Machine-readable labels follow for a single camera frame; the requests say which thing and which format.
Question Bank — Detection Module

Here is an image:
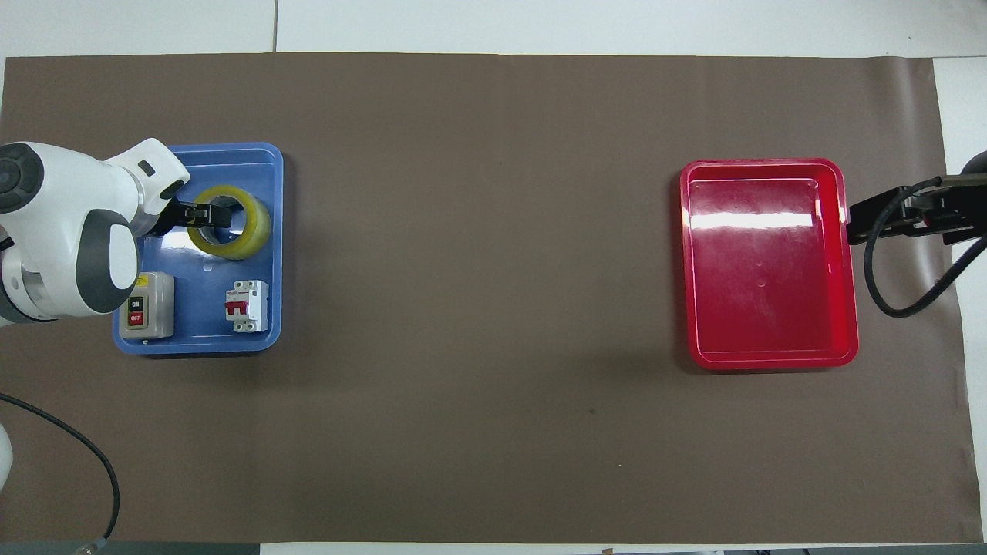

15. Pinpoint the black cable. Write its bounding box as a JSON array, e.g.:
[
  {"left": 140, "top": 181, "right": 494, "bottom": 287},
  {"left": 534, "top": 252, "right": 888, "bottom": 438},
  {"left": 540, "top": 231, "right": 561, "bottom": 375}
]
[
  {"left": 0, "top": 392, "right": 122, "bottom": 553},
  {"left": 863, "top": 176, "right": 987, "bottom": 319}
]

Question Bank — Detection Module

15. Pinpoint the yellow clear tape roll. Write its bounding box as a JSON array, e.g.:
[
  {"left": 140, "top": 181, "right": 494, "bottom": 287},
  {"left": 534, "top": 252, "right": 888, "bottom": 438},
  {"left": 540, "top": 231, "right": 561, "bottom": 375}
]
[{"left": 187, "top": 184, "right": 273, "bottom": 261}]

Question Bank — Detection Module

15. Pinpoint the white red circuit breaker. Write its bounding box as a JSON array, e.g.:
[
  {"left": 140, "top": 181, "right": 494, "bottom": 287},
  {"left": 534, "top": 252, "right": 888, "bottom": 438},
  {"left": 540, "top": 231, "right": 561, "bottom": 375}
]
[{"left": 224, "top": 279, "right": 271, "bottom": 334}]

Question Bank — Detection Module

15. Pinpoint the blue plastic tray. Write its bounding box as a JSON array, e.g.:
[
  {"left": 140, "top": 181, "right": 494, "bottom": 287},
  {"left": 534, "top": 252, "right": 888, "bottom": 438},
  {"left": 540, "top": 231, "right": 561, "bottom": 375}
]
[{"left": 113, "top": 142, "right": 285, "bottom": 356}]

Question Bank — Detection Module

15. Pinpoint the grey on-off switch box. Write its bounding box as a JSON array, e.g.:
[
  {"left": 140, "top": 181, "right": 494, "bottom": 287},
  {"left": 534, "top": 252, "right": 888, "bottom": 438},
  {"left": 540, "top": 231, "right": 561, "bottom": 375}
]
[{"left": 118, "top": 271, "right": 176, "bottom": 341}]

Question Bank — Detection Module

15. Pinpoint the red plastic tray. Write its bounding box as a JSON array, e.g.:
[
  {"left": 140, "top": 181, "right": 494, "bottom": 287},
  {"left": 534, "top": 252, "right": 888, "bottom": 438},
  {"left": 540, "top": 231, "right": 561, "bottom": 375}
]
[{"left": 679, "top": 158, "right": 861, "bottom": 372}]

